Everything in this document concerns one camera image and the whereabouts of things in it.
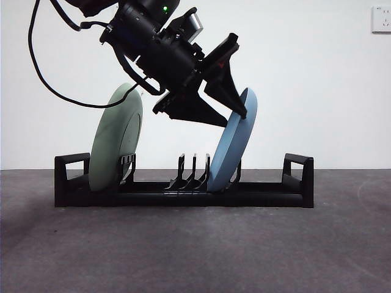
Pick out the blue round plate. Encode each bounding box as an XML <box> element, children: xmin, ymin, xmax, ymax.
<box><xmin>206</xmin><ymin>87</ymin><xmax>258</xmax><ymax>194</ymax></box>

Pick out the green round plate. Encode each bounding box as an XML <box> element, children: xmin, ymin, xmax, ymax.
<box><xmin>88</xmin><ymin>82</ymin><xmax>144</xmax><ymax>192</ymax></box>

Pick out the black plastic plate rack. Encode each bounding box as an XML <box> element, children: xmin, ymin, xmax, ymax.
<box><xmin>54</xmin><ymin>153</ymin><xmax>315</xmax><ymax>209</ymax></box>

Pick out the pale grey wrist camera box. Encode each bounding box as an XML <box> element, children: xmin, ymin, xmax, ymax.
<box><xmin>185</xmin><ymin>12</ymin><xmax>204</xmax><ymax>42</ymax></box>

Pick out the short black cable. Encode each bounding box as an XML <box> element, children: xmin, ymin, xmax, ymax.
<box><xmin>49</xmin><ymin>0</ymin><xmax>111</xmax><ymax>31</ymax></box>
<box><xmin>115</xmin><ymin>50</ymin><xmax>163</xmax><ymax>94</ymax></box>

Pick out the long black cable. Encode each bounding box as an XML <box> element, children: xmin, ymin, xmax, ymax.
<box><xmin>28</xmin><ymin>0</ymin><xmax>144</xmax><ymax>109</ymax></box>

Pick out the white wall socket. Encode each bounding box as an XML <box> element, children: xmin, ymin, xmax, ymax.
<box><xmin>371</xmin><ymin>5</ymin><xmax>391</xmax><ymax>34</ymax></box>

